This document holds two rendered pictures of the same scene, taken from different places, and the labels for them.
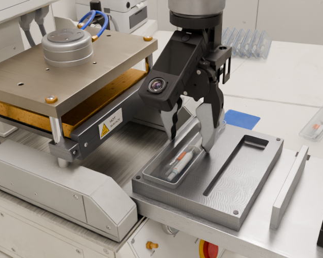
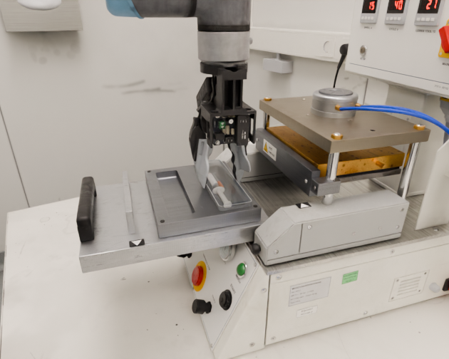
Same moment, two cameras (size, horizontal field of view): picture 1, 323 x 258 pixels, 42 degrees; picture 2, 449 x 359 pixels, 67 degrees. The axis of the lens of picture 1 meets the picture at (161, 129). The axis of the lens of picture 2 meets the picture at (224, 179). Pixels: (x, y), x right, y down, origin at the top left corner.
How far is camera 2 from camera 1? 101 cm
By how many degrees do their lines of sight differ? 105
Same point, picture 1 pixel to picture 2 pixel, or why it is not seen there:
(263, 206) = (141, 196)
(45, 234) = not seen: hidden behind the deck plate
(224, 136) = (209, 203)
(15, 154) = not seen: hidden behind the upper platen
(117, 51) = (319, 123)
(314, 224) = (101, 201)
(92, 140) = (260, 143)
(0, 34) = (404, 98)
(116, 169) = (272, 197)
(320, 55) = not seen: outside the picture
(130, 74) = (319, 157)
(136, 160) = (273, 208)
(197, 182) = (187, 173)
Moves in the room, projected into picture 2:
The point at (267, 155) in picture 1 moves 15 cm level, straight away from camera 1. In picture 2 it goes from (159, 205) to (201, 257)
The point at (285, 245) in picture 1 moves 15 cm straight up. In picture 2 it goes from (115, 187) to (102, 111)
